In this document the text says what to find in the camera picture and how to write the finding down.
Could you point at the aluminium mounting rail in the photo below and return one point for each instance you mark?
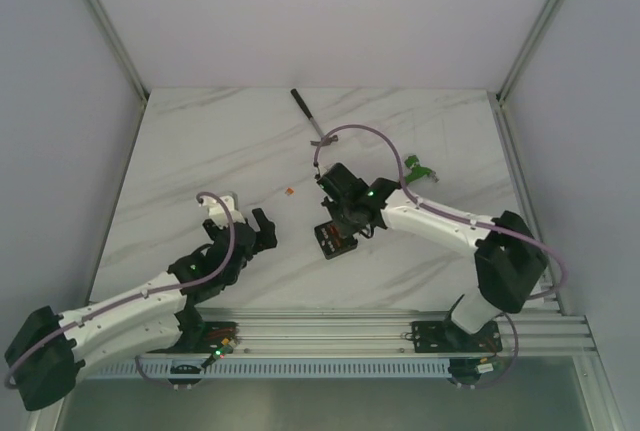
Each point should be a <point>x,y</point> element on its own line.
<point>362,333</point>

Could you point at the grey slotted cable duct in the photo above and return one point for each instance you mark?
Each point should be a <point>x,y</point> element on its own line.
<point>183,370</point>

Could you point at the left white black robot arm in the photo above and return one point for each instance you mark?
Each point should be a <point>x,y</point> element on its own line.
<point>52,352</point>

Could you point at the right aluminium frame post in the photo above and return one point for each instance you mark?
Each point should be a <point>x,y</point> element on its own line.
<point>534,37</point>

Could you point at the aluminium frame post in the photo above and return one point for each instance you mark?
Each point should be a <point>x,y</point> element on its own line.
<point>534,37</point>
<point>117,48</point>

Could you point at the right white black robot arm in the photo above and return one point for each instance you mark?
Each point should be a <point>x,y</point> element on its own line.
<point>508,264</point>

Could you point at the left aluminium frame post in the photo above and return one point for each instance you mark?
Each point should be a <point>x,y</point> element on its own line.
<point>117,48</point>

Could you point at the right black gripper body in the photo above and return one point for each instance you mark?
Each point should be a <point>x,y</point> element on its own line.
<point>336,209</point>

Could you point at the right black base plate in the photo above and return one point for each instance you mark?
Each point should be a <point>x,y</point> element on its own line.
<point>429,337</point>

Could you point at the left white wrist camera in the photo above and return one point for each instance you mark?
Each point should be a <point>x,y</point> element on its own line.
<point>219,207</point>

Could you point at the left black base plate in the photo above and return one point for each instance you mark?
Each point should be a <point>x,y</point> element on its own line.
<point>204,338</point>

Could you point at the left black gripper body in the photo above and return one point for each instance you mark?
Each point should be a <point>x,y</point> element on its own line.
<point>251,239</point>

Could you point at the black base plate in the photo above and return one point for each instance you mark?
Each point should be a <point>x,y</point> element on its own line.
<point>204,338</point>
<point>429,337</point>

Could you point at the claw hammer black handle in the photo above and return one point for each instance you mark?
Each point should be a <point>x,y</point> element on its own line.
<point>321,141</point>

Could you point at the black fuse box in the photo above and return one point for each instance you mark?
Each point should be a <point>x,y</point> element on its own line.
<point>331,243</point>

